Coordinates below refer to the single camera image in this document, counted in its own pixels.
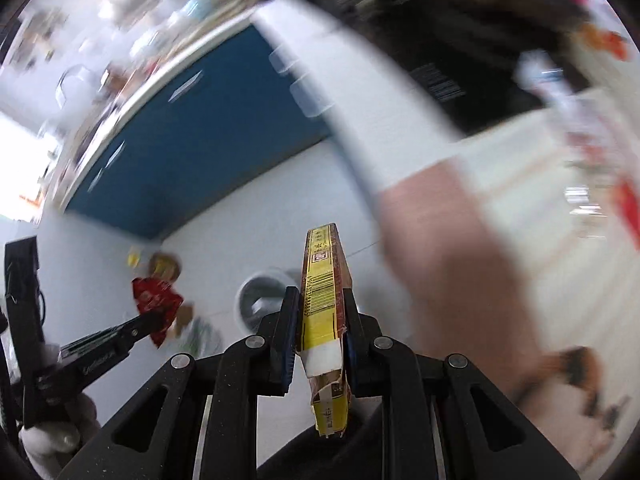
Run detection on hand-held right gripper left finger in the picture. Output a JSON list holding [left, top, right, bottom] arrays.
[[57, 286, 302, 480]]

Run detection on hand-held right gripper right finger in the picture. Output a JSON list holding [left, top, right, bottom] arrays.
[[341, 287, 582, 480]]

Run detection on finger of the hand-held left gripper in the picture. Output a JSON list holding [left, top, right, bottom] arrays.
[[60, 311, 167, 357]]

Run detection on red snack packet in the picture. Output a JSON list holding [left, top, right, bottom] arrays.
[[131, 276, 185, 349]]

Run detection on yellow and red carton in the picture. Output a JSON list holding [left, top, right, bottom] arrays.
[[298, 222, 354, 439]]

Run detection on person's left hand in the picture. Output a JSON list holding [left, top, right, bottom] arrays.
[[18, 342, 102, 472]]

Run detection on brown cardboard piece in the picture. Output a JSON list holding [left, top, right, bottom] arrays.
[[171, 302, 197, 339]]

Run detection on clear plastic wrapper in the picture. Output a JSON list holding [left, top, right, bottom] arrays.
[[181, 317, 224, 357]]

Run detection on brown round wrapper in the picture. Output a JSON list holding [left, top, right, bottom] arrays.
[[149, 252, 183, 282]]

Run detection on person's bare leg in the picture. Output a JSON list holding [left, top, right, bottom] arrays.
[[376, 156, 551, 403]]

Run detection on blue cabinet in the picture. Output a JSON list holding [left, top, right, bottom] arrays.
[[64, 24, 335, 241]]

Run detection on white shorts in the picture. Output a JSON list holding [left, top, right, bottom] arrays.
[[252, 0, 468, 196]]

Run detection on white cluttered countertop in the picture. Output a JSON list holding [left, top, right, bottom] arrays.
[[10, 0, 281, 211]]

